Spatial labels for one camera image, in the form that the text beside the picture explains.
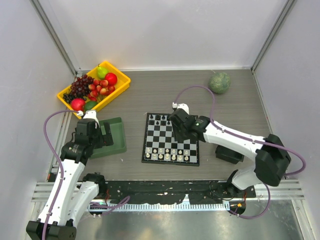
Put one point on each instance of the green lime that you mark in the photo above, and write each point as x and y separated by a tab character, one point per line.
89	105

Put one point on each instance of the green plastic tray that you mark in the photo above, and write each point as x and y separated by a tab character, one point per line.
119	139

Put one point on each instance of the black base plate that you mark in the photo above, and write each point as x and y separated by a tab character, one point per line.
171	192

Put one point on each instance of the purple grape bunch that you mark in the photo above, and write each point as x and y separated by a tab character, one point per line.
80	87

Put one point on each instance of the white chess piece cluster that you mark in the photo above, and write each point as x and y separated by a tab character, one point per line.
168	155

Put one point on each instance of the green pear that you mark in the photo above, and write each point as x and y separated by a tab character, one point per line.
102	72

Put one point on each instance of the white cable duct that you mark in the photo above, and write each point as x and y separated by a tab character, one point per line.
185	206

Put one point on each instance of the red mango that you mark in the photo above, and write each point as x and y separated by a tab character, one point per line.
78	104

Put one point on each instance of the red apple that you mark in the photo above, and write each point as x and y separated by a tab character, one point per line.
111	78

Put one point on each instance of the green melon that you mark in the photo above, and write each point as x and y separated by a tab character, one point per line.
219	82

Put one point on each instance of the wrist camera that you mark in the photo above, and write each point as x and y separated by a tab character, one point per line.
183	106
91	114

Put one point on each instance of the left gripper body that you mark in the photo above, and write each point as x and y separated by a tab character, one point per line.
97	139

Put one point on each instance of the yellow plastic tray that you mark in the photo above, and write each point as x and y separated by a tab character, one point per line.
122	85

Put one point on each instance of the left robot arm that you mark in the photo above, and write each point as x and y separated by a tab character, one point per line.
65	207

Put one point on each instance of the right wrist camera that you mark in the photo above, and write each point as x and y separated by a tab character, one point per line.
183	106

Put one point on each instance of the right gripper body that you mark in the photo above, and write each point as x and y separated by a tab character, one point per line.
179	133

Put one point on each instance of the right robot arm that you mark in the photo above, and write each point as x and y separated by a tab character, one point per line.
270	158

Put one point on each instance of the black grape bunch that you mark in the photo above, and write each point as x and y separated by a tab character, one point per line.
68	98

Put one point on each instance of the black plastic box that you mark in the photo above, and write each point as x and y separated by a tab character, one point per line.
228	155

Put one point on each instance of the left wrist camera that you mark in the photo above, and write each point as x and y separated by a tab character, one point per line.
91	114

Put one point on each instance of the black white chessboard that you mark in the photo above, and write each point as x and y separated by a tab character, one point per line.
159	134

